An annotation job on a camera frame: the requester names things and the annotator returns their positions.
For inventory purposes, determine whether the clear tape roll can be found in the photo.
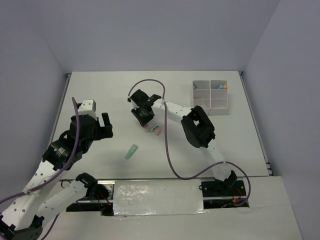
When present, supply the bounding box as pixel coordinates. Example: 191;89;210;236
199;105;209;109

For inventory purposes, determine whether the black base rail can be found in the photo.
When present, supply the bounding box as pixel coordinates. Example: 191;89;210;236
66;178;251;217

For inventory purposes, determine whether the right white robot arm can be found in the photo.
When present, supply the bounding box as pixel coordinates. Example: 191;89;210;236
127;89;237;196

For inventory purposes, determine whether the green correction tape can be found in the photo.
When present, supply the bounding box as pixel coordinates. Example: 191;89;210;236
125;144;139;160

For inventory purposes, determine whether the left white organizer box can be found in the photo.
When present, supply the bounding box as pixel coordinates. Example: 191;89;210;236
191;80;211;115

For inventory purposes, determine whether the white organizer box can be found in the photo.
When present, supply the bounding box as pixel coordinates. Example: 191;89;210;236
191;80;211;115
209;80;229;116

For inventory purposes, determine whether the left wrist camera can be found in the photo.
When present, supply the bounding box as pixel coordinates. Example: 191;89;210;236
77;99;98;120

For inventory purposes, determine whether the right white organizer box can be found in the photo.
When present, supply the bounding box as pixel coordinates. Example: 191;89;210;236
209;80;229;116

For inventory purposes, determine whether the pink stapler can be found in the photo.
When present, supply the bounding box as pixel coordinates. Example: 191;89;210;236
151;125;163;136

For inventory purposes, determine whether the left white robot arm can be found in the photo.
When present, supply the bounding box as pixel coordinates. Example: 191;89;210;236
0;113;113;240

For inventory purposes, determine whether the silver foil cover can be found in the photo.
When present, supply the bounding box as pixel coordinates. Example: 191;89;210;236
113;179;205;216

